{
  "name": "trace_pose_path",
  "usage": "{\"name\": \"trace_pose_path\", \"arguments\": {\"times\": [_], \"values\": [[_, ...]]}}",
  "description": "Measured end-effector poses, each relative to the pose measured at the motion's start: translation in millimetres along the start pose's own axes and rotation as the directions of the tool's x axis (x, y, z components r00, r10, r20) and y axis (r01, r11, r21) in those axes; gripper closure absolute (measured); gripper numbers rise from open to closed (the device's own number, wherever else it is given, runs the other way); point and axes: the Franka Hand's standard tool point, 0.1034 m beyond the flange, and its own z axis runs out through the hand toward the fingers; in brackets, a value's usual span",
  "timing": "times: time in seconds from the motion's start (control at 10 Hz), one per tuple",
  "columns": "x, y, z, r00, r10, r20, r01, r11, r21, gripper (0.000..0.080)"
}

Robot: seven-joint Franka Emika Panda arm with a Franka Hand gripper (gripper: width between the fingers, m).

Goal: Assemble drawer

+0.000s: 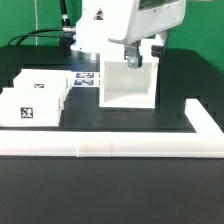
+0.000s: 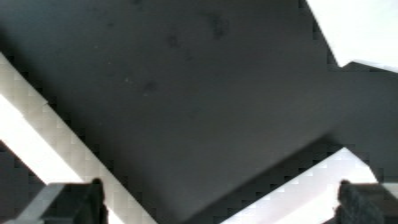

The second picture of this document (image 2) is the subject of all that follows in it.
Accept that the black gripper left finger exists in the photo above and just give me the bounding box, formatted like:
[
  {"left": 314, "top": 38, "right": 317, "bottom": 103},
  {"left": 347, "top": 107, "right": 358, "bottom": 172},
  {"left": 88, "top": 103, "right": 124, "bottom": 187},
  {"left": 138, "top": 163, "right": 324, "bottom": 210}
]
[{"left": 12, "top": 179, "right": 108, "bottom": 224}]

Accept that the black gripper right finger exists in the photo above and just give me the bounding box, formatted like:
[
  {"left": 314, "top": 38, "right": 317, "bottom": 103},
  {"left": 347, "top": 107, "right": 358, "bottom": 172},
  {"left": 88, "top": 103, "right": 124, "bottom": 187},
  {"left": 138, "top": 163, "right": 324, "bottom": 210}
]
[{"left": 335, "top": 181, "right": 398, "bottom": 224}]

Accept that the white drawer cabinet box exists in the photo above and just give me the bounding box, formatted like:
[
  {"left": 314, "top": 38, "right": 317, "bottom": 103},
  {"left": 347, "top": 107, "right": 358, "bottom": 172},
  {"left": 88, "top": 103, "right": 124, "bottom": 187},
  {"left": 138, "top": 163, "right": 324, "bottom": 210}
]
[{"left": 305, "top": 0, "right": 398, "bottom": 73}]

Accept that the white L-shaped table fence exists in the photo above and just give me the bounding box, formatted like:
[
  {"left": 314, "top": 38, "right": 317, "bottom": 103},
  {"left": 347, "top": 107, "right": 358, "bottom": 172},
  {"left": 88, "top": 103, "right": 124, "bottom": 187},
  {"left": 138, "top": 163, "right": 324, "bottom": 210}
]
[{"left": 0, "top": 56, "right": 398, "bottom": 224}]

